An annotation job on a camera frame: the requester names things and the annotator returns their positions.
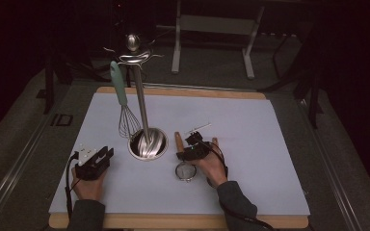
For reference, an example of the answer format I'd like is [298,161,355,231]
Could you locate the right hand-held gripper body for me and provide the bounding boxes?
[185,123,213,162]

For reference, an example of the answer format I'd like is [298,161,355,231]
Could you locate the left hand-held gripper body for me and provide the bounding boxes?
[74,142,111,181]

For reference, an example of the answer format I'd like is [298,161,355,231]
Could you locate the wooden handled mesh strainer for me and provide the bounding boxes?
[173,131,198,184]

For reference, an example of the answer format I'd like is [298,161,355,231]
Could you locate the steel utensil rack stand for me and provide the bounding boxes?
[102,33,170,162]

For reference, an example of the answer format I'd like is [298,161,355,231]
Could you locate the green handled steel whisk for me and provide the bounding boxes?
[110,61,142,141]

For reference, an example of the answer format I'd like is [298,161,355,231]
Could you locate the person's left hand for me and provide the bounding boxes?
[71,167,109,201]

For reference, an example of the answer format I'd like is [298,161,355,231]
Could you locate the person's right hand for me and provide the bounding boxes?
[191,147,229,189]

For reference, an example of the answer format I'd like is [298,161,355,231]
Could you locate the white table mat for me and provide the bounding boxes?
[48,92,311,217]

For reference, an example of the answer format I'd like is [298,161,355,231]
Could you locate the black stand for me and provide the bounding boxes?
[297,18,325,130]

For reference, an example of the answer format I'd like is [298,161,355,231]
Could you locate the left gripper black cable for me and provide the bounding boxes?
[65,152,80,222]

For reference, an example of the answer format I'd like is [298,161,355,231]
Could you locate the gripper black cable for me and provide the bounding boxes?
[205,141,278,231]
[65,152,80,222]

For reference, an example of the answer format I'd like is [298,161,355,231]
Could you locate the black rectangular floor bracket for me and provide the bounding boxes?
[50,113,74,127]

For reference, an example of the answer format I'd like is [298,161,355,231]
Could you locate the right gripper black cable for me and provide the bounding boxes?
[205,141,278,231]

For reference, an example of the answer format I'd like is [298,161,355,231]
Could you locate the grey metal frame stand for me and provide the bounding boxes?
[156,0,266,80]

